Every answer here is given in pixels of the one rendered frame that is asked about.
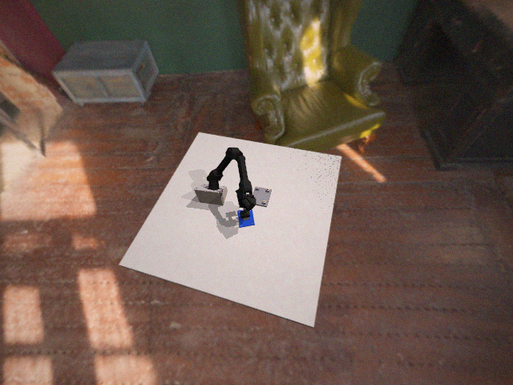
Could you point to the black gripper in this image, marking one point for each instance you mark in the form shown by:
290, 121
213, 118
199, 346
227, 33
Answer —
245, 213

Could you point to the blue board with square handle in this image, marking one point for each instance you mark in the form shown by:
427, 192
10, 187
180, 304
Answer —
243, 222

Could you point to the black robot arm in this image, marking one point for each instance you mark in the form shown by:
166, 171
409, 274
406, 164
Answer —
247, 200

